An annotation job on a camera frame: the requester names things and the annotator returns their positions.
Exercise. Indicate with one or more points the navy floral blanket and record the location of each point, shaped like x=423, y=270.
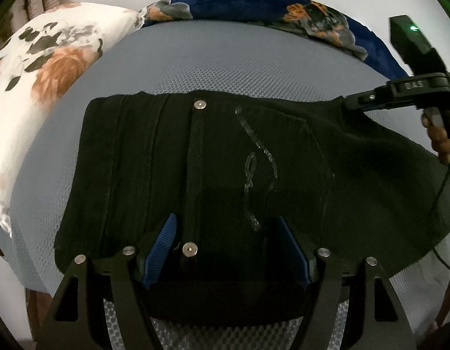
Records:
x=305, y=18

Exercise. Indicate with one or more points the white floral pillow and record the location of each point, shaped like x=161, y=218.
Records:
x=38, y=64

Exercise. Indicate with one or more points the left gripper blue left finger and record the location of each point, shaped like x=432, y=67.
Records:
x=154, y=261

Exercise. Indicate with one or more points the black pants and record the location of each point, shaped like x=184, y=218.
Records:
x=228, y=167

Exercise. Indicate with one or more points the person's right hand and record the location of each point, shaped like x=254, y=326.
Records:
x=437, y=125

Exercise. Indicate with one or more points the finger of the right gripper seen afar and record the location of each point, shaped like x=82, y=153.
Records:
x=372, y=100

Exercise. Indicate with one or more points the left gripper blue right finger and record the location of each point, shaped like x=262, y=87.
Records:
x=303, y=259

